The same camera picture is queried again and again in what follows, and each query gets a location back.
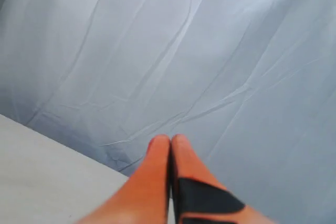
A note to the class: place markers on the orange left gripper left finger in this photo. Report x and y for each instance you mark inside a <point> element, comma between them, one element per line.
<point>144,197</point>

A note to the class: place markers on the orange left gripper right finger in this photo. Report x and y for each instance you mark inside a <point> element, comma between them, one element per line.
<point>198,196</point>

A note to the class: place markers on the blue-grey backdrop cloth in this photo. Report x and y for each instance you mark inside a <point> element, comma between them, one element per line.
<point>251,83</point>

